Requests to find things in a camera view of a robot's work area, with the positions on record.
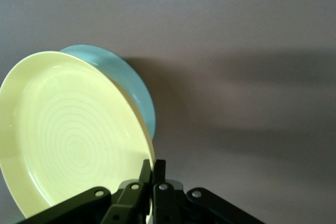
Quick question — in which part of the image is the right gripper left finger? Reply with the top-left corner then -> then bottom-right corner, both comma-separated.
19,158 -> 153,224

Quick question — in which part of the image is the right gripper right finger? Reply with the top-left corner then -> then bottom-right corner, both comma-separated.
153,159 -> 263,224

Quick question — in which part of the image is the yellow plate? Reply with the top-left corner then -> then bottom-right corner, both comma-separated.
0,50 -> 156,224

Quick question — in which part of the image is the light green plate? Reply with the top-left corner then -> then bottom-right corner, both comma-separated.
59,45 -> 158,141

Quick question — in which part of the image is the brown table cloth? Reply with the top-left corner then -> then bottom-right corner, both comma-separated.
0,0 -> 336,224

